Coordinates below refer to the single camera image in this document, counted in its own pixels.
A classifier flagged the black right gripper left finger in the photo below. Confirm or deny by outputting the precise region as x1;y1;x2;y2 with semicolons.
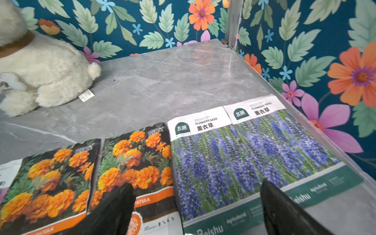
63;183;136;235

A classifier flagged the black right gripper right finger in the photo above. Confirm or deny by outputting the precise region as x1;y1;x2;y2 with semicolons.
260;179;332;235

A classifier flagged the lavender seed packet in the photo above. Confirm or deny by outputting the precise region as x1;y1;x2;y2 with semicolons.
224;95;363;208
166;105;291;235

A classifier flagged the marigold seed packet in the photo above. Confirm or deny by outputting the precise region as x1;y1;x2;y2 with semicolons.
89;122;183;235
1;139;101;235

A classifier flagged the pink cosmos seed packet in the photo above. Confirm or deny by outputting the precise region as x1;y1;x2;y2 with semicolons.
1;159;23;205

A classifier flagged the white plush dog toy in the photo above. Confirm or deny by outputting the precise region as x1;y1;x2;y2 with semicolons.
1;1;101;117

